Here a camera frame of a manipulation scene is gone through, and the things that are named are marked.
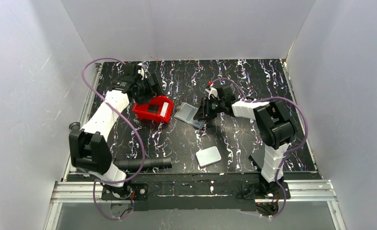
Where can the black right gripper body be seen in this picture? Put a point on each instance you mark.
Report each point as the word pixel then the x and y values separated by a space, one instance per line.
pixel 206 108

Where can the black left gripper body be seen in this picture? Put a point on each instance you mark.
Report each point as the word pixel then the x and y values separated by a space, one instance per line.
pixel 153 87

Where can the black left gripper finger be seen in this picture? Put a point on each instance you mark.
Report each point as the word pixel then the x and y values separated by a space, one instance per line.
pixel 144 98
pixel 155 85

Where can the red plastic bin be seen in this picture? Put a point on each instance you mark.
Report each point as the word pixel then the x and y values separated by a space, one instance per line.
pixel 151 111

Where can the stack of credit cards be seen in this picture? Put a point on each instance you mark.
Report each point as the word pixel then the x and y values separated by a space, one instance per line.
pixel 164 109

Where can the grey leather card holder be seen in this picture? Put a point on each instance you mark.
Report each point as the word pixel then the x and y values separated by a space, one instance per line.
pixel 185 113

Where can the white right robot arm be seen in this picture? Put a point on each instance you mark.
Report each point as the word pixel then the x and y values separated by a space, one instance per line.
pixel 275 126

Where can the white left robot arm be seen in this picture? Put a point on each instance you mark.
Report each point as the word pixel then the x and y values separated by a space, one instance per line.
pixel 88 144

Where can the silver metal tin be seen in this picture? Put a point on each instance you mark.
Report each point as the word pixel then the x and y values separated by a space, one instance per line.
pixel 206 157

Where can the black flat plate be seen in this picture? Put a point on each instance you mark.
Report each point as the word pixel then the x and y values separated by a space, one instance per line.
pixel 257 158

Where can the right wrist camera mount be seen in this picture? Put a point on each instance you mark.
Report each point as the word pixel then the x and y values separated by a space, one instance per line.
pixel 211 91

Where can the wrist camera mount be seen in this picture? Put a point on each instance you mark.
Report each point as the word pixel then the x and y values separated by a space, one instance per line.
pixel 211 91
pixel 141 70

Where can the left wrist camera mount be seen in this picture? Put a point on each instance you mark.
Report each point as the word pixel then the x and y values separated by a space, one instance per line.
pixel 141 70

